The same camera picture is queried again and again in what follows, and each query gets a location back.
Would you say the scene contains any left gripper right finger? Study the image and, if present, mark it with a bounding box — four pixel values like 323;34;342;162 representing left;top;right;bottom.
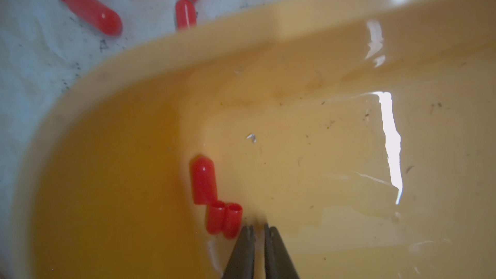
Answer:
264;223;300;279

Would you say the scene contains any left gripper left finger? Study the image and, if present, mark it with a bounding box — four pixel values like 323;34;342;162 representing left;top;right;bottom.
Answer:
222;226;256;279

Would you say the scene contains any red sleeve cluster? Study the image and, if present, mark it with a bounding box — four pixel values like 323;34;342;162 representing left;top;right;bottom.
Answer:
190;156;244;240

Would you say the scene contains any yellow plastic storage box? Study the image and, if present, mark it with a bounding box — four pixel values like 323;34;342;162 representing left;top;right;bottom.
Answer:
11;0;495;278

